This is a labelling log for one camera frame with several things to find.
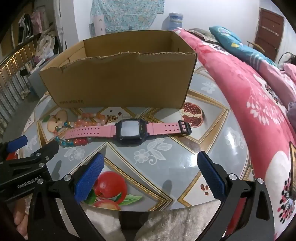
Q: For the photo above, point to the black wrist watch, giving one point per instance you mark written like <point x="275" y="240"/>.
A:
<point x="129" y="131"/>

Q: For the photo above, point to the wooden railing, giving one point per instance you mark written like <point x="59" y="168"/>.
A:
<point x="13" y="76"/>

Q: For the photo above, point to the gold brooch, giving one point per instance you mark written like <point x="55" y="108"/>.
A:
<point x="110" y="119"/>

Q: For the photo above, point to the pink floral blanket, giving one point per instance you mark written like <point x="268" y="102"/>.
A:
<point x="249" y="97"/>

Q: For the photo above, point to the teal printed pillow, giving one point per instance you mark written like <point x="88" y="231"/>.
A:
<point x="240" y="47"/>

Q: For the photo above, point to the pile of clothes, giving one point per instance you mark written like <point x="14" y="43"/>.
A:
<point x="39" y="34"/>

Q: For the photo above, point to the brown wooden door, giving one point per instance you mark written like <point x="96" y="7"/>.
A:
<point x="269" y="34"/>

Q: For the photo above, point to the fruit print table cover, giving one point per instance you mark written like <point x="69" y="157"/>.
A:
<point x="148" y="153"/>

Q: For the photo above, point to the brown cardboard box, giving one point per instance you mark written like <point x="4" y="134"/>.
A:
<point x="120" y="76"/>

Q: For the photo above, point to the white fluffy cloth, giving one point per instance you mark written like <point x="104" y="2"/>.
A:
<point x="161" y="224"/>

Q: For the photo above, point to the wooden chair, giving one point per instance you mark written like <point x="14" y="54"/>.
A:
<point x="255" y="45"/>

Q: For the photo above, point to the person's left hand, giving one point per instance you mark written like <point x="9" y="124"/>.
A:
<point x="19" y="216"/>

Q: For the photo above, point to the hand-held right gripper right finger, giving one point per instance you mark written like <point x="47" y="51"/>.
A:
<point x="211" y="177"/>

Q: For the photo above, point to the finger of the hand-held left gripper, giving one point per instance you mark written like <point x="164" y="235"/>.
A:
<point x="16" y="143"/>
<point x="47" y="150"/>

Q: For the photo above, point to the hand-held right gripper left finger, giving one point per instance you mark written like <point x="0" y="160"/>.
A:
<point x="89" y="178"/>

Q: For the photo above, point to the blue water jug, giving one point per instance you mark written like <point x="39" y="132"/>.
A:
<point x="176" y="20"/>

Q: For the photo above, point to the teal floral hanging cloth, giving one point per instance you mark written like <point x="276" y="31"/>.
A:
<point x="126" y="14"/>

